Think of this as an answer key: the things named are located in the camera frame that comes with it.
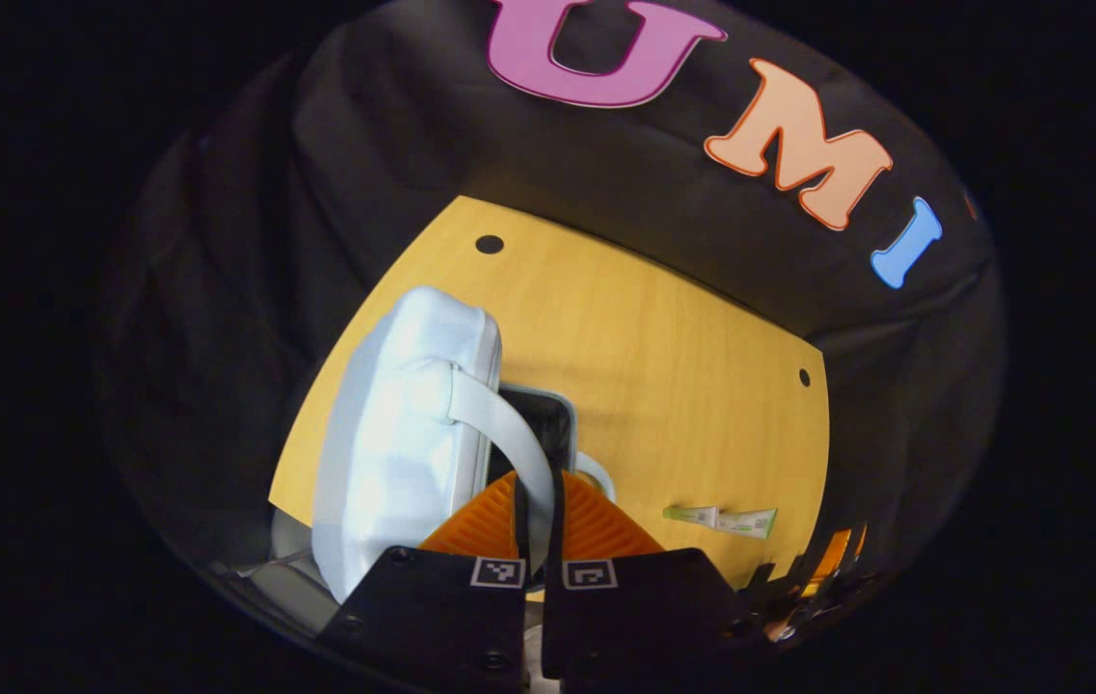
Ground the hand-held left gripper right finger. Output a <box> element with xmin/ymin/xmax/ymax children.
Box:
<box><xmin>540</xmin><ymin>468</ymin><xmax>752</xmax><ymax>681</ymax></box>

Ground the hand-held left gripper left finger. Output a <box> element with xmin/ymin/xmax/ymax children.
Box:
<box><xmin>315</xmin><ymin>469</ymin><xmax>530</xmax><ymax>694</ymax></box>

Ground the white suitcase with handle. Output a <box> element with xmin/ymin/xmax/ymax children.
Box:
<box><xmin>268</xmin><ymin>285</ymin><xmax>617</xmax><ymax>618</ymax></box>

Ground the black backdrop cloth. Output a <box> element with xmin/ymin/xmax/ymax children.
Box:
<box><xmin>94</xmin><ymin>0</ymin><xmax>1006</xmax><ymax>618</ymax></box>

